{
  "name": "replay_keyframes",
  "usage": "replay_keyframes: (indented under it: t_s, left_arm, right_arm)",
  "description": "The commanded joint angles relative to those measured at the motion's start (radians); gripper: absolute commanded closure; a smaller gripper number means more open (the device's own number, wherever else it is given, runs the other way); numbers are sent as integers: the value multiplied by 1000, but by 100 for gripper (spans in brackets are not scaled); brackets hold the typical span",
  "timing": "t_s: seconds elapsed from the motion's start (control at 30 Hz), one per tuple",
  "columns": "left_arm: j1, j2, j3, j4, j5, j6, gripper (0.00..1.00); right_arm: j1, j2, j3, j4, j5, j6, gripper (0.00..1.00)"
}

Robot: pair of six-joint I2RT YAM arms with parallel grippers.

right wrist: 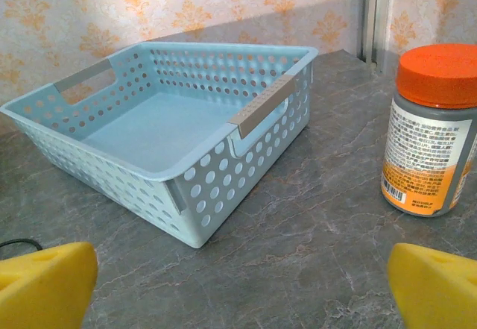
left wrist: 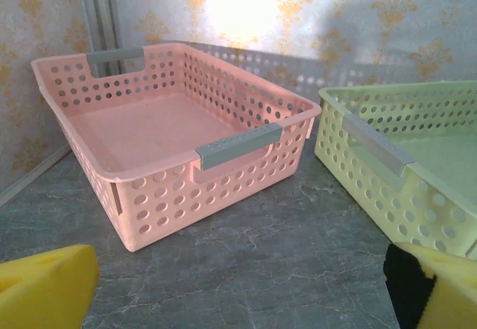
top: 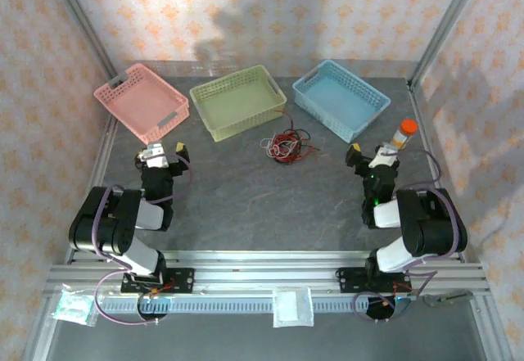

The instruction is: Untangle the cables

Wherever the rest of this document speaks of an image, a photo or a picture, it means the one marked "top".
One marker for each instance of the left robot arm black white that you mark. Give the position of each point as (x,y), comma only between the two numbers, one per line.
(106,222)

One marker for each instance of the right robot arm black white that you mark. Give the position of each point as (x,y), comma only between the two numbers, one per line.
(430,222)

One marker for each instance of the orange capped bottle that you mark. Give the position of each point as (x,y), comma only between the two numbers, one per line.
(403,134)

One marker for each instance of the blue plastic basket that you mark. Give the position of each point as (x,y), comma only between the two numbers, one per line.
(340,99)

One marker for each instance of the pink plastic basket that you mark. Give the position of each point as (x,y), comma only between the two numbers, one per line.
(139,103)

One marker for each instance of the green plastic basket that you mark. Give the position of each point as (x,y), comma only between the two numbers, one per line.
(237,99)

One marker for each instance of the clear bag with green contents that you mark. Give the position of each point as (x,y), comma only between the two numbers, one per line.
(73,308)

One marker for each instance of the clear bag with white pad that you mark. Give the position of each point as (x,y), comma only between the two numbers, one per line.
(286,308)

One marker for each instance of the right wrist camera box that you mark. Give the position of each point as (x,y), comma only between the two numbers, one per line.
(382,159)

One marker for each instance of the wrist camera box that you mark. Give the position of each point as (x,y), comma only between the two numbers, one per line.
(382,159)
(157,160)

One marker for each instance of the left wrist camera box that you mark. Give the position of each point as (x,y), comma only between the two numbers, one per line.
(157,160)

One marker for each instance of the aluminium table side rail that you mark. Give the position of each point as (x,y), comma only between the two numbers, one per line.
(104,152)
(425,123)

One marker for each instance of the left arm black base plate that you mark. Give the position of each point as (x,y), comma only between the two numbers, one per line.
(184,281)

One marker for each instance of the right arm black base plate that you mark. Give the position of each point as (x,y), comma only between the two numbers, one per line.
(348,281)

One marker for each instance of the aluminium mounting rail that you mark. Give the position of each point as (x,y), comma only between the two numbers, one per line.
(266,275)

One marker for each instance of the aluminium frame post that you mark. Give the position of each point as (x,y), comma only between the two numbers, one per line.
(447,23)
(83,21)

